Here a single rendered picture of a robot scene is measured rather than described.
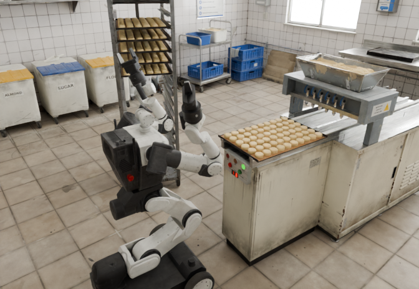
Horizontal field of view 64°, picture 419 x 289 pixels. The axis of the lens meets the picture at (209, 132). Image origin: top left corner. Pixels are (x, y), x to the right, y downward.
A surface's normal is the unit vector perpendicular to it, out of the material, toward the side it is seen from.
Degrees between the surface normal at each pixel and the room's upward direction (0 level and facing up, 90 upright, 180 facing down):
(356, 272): 0
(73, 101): 93
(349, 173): 90
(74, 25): 90
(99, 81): 92
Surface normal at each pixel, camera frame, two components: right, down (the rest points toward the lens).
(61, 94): 0.58, 0.38
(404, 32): -0.77, 0.26
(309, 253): 0.00, -0.90
